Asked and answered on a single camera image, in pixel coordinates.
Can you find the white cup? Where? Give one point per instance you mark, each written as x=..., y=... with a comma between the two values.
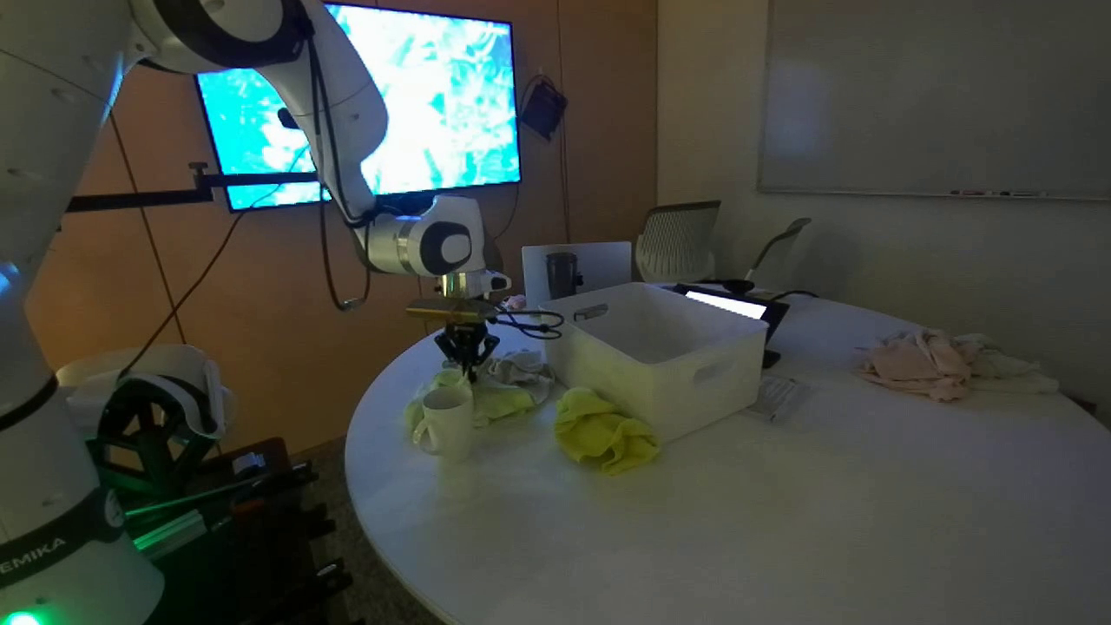
x=448, y=418

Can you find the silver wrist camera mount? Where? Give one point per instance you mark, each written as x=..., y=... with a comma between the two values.
x=473, y=286

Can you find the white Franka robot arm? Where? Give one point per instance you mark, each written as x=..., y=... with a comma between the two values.
x=350, y=107

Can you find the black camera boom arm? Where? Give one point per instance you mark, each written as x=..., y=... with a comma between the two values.
x=142, y=201

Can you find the wall television screen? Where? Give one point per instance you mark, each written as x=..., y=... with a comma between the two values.
x=454, y=107

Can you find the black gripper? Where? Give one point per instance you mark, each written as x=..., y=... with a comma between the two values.
x=468, y=337

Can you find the black wall device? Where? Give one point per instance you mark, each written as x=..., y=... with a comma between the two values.
x=547, y=107

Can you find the wall whiteboard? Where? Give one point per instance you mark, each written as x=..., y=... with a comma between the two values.
x=939, y=100

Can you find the grey mesh office chair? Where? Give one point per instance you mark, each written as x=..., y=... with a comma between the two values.
x=680, y=246

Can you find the bright yellow cloth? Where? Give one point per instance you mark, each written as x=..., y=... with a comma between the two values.
x=603, y=433

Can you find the pale white cloth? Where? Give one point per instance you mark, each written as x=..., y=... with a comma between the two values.
x=1013, y=363

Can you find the pink cloth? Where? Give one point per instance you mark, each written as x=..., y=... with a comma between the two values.
x=923, y=366

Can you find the white plastic basket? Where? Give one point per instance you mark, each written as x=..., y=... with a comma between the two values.
x=666, y=366

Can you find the white waffle towel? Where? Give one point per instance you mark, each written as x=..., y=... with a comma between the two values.
x=525, y=370

